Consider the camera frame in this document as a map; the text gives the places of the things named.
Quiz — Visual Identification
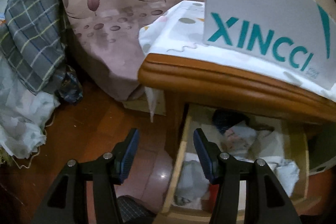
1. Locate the grey sock bundle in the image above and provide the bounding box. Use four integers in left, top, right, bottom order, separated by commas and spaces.
223, 121, 258, 159

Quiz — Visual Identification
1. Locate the white sheer fabric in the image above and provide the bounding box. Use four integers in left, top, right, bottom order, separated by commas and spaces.
0, 56, 61, 159

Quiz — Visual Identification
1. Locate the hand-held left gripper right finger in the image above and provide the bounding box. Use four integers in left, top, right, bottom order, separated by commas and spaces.
193, 128, 302, 224

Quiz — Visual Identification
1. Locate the red underwear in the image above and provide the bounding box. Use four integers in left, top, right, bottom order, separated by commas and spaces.
209, 184, 219, 211

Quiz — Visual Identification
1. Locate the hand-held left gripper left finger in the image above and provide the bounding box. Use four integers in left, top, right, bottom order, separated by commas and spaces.
30, 128, 140, 224

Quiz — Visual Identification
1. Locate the wooden nightstand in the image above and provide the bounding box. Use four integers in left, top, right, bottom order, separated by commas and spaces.
138, 52, 336, 135

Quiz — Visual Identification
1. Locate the wooden drawer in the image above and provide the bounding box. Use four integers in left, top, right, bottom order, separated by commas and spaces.
160, 103, 310, 214

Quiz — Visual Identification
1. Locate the grey white underwear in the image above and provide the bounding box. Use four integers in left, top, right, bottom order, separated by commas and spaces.
175, 160, 210, 207

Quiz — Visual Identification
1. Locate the dark blue patterned underwear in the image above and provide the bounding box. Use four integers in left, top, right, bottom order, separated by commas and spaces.
212, 110, 247, 135

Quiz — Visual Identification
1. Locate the pink leaf print bedsheet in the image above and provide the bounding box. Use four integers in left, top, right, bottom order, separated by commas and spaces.
31, 0, 323, 109

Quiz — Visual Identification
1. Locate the grey plaid cloth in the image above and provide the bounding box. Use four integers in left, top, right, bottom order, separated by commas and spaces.
0, 0, 67, 94

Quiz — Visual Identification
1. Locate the white dotted cloth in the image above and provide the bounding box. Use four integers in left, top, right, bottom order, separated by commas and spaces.
139, 0, 336, 122

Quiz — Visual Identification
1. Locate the person's plaid trouser leg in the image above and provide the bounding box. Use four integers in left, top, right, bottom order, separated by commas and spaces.
117, 195, 158, 224

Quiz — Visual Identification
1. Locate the blue patterned packet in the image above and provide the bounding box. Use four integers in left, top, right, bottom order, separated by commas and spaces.
56, 70, 83, 104

